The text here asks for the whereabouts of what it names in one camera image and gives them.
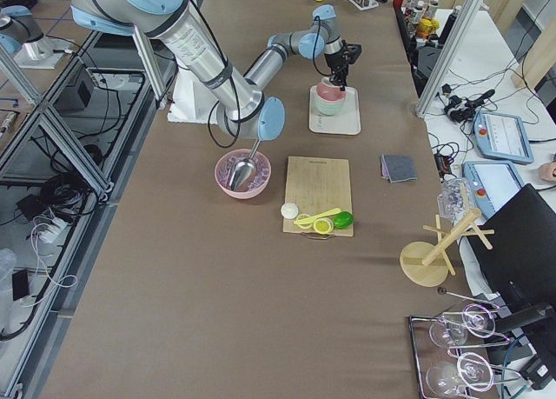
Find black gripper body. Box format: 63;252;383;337
325;41;361;76

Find small pink bowl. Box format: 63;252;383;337
316;77;346;102

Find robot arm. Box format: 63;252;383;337
71;0;361;141

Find large pink ice bowl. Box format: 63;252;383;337
214;157;270;199

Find cream rabbit tray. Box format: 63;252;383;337
308;85;361;136

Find purple cloth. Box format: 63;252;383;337
381;161;389;180

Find wooden cutting board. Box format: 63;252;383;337
282;156;354;239

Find grey folded cloth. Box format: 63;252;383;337
380;154;417;183

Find steel ice scoop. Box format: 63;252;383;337
228;139;261;191

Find white steamed bun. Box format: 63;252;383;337
281;203;299;220

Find green lime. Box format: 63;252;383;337
333;211;354;229

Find clear ice cubes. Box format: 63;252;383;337
215;149;271;190

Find yellow plastic knife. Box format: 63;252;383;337
302;208;341;223

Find front lemon slice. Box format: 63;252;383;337
313;217;334;235

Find clear glass cup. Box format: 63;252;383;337
437;177;476;223

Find upper teach pendant tablet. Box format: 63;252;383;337
473;111;534;164

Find teach pendant tablet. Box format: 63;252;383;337
462;160;525;219
473;111;534;164

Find lower teach pendant tablet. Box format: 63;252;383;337
462;160;525;219

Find wooden mug tree stand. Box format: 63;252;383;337
400;208;494;287

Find black office chair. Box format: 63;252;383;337
468;184;555;376

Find far wine glass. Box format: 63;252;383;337
429;303;495;349

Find wine glass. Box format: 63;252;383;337
426;352;494;398
429;303;495;349

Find black framed wooden tray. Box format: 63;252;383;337
407;299;521;398

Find near wine glass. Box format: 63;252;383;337
426;352;494;398

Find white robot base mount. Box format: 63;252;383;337
168;65;217;123

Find aluminium frame column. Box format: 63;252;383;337
415;0;484;118

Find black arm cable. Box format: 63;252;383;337
182;0;248;149

